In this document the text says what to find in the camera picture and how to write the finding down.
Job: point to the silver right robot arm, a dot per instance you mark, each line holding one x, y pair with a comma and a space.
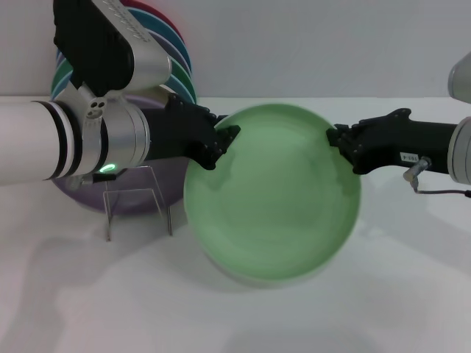
461, 147

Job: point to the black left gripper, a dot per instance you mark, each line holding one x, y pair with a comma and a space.
176, 132

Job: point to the beige plate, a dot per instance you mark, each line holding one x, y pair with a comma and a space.
176, 92

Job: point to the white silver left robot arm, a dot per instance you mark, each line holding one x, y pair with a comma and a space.
29, 139

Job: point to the dark red plate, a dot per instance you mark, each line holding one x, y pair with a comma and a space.
162, 16

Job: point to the dark green plate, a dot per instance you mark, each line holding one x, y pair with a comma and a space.
184, 71

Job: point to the light green plate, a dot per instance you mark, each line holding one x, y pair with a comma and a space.
272, 198

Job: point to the dark teal blue plate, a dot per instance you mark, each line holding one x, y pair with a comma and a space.
174, 38

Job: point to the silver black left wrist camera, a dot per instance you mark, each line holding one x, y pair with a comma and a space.
99, 55

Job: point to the grey purple plate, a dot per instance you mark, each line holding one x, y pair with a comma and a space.
165, 43

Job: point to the lilac plate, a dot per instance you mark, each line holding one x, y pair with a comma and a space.
129, 200

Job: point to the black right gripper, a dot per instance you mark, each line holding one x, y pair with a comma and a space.
390, 143

